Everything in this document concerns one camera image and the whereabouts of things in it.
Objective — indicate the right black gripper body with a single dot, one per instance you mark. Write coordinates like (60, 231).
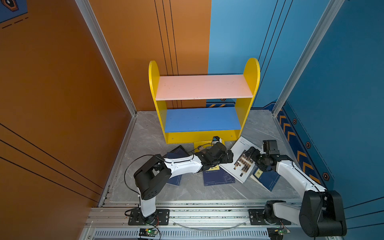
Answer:
(259, 159)

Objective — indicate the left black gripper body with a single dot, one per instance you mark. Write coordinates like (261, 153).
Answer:
(223, 159)

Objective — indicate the dark blue book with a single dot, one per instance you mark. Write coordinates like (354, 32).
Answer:
(175, 181)
(266, 179)
(217, 176)

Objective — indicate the white book with brown bars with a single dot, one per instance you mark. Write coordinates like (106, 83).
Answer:
(243, 164)

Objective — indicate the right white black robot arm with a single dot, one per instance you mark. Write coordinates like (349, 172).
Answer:
(321, 213)

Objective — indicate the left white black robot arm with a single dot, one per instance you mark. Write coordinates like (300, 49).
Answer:
(155, 173)

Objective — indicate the yellow book with cartoon man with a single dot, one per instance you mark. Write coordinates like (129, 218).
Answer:
(198, 146)

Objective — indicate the dark book left underneath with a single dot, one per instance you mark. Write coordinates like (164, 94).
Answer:
(178, 152)

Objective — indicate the yellow shelf with pink and blue boards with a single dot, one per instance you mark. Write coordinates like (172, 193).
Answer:
(191, 125)

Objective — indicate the right green circuit board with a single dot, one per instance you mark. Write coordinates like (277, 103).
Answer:
(277, 233)

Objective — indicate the green circuit board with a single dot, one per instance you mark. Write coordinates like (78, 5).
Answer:
(148, 233)
(277, 233)

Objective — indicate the left green circuit board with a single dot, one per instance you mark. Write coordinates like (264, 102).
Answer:
(148, 233)

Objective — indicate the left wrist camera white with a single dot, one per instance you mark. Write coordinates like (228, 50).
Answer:
(217, 139)

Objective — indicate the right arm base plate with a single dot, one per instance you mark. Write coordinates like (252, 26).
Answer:
(258, 217)

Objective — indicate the aluminium rail frame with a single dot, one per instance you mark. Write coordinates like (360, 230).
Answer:
(195, 220)

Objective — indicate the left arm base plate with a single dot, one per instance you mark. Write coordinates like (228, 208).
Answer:
(160, 217)

